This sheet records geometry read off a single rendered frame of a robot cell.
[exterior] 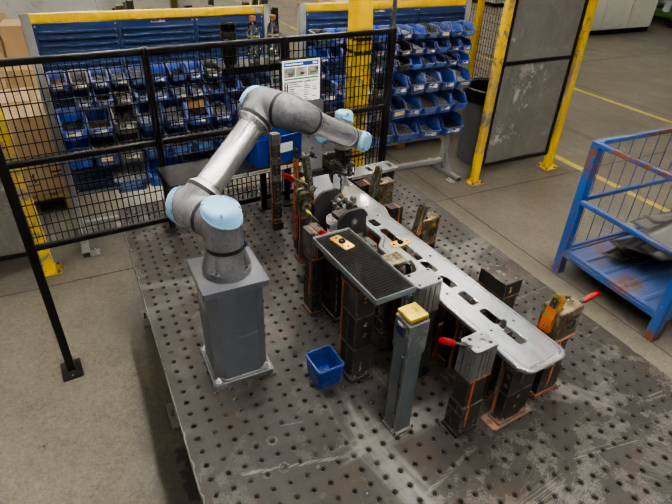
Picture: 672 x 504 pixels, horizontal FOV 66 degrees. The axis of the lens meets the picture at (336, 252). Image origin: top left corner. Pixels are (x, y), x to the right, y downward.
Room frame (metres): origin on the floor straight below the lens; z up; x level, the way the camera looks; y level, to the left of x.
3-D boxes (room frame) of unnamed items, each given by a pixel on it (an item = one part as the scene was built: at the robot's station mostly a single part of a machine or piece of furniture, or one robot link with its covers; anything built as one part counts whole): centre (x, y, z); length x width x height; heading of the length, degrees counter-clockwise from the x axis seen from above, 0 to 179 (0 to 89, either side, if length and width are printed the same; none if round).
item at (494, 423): (1.14, -0.57, 0.84); 0.18 x 0.06 x 0.29; 122
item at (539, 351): (1.66, -0.26, 1.00); 1.38 x 0.22 x 0.02; 32
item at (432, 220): (1.82, -0.36, 0.87); 0.12 x 0.09 x 0.35; 122
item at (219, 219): (1.32, 0.34, 1.27); 0.13 x 0.12 x 0.14; 55
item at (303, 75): (2.59, 0.21, 1.30); 0.23 x 0.02 x 0.31; 122
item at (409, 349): (1.08, -0.21, 0.92); 0.08 x 0.08 x 0.44; 32
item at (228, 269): (1.32, 0.34, 1.15); 0.15 x 0.15 x 0.10
